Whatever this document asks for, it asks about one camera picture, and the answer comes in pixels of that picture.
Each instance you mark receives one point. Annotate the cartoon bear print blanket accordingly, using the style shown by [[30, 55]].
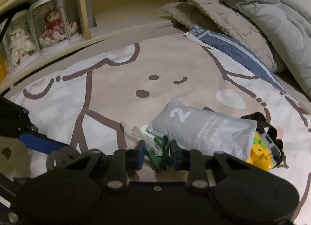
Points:
[[86, 103]]

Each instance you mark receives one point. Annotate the red dress doll in case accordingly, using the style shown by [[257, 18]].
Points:
[[56, 24]]

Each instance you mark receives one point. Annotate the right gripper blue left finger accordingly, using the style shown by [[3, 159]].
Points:
[[139, 154]]

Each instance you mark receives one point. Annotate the grey rumpled duvet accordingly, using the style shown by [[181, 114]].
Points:
[[287, 26]]

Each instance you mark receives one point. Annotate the grey number two pouch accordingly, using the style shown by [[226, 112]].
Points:
[[203, 130]]

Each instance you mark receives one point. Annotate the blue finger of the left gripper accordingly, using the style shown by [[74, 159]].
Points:
[[41, 143]]

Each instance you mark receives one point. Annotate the green twist tie bundle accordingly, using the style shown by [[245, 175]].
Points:
[[158, 155]]

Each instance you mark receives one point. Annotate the yellow toy with black strap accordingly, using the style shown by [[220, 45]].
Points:
[[267, 151]]

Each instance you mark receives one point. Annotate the white bunny doll in case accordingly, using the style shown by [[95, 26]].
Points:
[[20, 43]]

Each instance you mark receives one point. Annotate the beige fluffy pillow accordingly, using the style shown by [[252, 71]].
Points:
[[218, 17]]

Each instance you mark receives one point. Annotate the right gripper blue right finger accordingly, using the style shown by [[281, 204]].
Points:
[[176, 155]]

